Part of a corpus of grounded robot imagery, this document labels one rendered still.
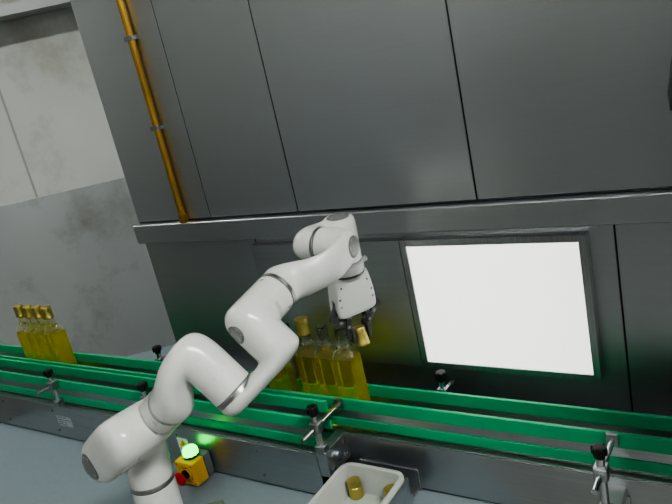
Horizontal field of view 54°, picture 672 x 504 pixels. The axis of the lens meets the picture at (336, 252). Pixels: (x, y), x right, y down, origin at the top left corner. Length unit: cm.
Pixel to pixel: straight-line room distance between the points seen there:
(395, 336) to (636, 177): 69
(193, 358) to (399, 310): 63
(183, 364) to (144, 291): 357
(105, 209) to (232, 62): 301
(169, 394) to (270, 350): 20
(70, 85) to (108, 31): 257
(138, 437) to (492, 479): 76
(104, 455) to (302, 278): 50
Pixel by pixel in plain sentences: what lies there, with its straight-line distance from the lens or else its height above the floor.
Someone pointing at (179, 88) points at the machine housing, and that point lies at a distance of 192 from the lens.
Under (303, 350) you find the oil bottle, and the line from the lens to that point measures 170.
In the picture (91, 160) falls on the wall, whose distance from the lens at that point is 466.
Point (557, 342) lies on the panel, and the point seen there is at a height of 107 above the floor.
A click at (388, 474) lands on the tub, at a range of 162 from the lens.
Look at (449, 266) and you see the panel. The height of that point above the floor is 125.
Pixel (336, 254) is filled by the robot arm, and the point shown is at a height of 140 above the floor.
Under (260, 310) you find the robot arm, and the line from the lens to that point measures 121.
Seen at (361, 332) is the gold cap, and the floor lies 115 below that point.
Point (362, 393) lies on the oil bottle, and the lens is 169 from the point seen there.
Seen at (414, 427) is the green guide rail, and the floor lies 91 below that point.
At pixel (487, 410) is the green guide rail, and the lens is 160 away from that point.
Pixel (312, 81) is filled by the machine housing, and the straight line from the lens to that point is 164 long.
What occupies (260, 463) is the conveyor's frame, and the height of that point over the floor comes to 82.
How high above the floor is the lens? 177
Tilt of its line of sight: 16 degrees down
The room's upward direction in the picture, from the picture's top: 13 degrees counter-clockwise
